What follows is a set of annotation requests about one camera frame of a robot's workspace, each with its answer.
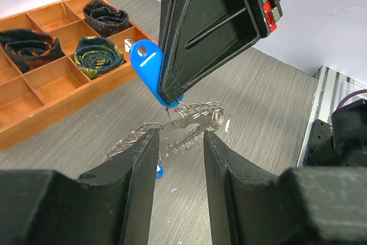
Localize silver key with blue tag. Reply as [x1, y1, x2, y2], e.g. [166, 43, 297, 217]
[124, 38, 184, 108]

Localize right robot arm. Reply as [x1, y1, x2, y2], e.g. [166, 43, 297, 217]
[157, 0, 366, 166]

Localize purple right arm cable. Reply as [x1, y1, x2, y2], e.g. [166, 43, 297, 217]
[338, 88, 367, 108]

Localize orange wooden compartment tray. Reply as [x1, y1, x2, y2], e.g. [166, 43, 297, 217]
[0, 0, 158, 152]

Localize blue yellow rolled belt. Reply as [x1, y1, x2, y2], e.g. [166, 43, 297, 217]
[73, 36, 124, 80]

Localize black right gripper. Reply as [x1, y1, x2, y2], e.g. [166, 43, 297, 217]
[158, 0, 283, 104]

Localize black rolled belt middle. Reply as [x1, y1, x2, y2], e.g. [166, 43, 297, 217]
[1, 29, 64, 73]

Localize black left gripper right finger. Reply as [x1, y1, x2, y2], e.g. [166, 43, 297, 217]
[204, 131, 366, 244]

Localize black rolled belt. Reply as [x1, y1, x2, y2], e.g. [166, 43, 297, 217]
[83, 0, 130, 38]
[1, 29, 64, 73]

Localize slotted cable duct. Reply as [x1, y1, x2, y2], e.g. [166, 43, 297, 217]
[296, 65, 366, 166]

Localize large metal disc keyring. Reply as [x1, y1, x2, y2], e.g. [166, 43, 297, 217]
[104, 102, 224, 161]

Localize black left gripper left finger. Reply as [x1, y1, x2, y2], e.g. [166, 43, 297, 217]
[1, 129, 159, 244]

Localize blue plastic key tag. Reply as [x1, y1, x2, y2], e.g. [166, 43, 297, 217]
[155, 163, 164, 179]

